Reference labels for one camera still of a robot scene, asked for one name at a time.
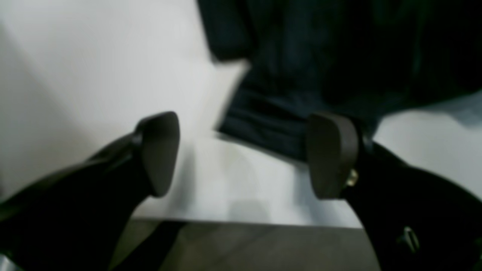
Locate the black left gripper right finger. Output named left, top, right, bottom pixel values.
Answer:
left=306, top=113, right=482, bottom=271

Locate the black t-shirt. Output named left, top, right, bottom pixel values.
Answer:
left=197, top=0, right=482, bottom=161

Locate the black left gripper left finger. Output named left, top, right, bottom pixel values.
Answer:
left=0, top=111, right=180, bottom=271

